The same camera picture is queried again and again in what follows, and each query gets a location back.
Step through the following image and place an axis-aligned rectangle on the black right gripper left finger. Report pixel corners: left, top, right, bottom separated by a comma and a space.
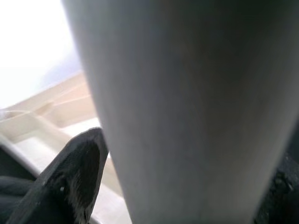
6, 127, 109, 224

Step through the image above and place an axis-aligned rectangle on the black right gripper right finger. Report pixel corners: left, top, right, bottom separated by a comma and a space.
253, 151, 299, 224

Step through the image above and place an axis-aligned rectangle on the white plastic children table top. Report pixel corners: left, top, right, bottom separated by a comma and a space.
0, 70, 131, 224

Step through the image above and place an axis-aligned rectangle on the white plastic table leg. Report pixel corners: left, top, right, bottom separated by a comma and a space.
61, 0, 299, 224

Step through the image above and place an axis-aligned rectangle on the black tablecloth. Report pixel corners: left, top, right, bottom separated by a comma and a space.
0, 142, 40, 220

